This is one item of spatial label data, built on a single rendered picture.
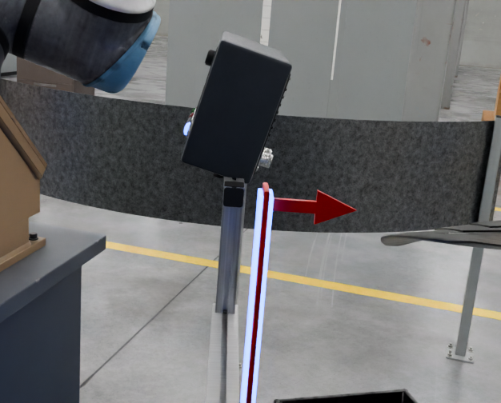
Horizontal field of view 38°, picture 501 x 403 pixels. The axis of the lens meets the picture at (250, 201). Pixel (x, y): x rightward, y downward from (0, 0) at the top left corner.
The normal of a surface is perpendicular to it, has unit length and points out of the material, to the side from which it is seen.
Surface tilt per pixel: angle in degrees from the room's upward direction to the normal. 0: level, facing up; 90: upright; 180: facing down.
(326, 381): 0
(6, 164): 90
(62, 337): 90
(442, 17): 90
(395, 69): 90
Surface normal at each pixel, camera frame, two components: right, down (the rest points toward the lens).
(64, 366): 0.97, 0.14
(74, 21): -0.32, 0.48
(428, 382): 0.07, -0.96
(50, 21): 0.13, 0.26
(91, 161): -0.41, 0.22
